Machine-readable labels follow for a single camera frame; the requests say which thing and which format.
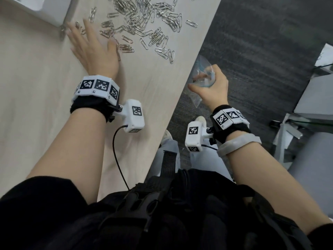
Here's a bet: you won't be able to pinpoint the grey chair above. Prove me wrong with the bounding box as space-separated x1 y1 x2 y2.
287 132 333 219

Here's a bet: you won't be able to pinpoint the white box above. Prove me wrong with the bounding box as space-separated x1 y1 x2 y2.
7 0 74 28

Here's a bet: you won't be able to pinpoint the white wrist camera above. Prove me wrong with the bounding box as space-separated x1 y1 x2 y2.
184 121 208 152
120 99 146 133

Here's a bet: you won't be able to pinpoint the person's right hand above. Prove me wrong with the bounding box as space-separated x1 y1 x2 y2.
187 64 229 112

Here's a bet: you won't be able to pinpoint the pile of silver paper clips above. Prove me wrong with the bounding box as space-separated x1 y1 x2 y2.
61 0 205 64

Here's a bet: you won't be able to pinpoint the white desk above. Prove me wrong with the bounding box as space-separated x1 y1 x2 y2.
293 43 333 120

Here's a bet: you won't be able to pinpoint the person's right forearm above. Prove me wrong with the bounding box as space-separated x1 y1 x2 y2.
226 131 332 235

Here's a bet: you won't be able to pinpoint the translucent white bracelet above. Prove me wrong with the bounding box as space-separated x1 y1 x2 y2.
216 133 262 158

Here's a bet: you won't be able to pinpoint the black top clothing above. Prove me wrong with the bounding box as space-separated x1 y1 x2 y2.
0 168 333 250

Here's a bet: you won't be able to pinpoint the black wrist strap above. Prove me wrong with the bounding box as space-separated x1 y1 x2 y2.
69 95 116 123
209 104 252 144

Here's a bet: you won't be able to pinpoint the clear plastic bag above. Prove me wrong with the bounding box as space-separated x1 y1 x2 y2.
186 55 216 109

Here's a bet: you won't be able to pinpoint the person's left forearm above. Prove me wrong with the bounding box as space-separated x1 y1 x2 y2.
26 107 115 205

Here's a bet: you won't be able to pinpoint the black harness strap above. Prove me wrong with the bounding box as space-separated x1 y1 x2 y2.
159 150 178 178

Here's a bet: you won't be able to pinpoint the black harness buckle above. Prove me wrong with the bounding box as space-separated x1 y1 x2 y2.
98 189 162 233

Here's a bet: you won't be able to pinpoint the white metal frame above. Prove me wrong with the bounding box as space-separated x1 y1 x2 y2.
270 112 305 165

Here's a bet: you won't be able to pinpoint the white marker wrist band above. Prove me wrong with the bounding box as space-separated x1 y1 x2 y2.
71 75 120 106
212 107 250 131

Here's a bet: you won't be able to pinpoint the light grey trousers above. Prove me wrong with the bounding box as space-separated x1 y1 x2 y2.
146 138 233 182

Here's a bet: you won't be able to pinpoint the person's left hand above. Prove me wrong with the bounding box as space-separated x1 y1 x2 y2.
65 19 121 80

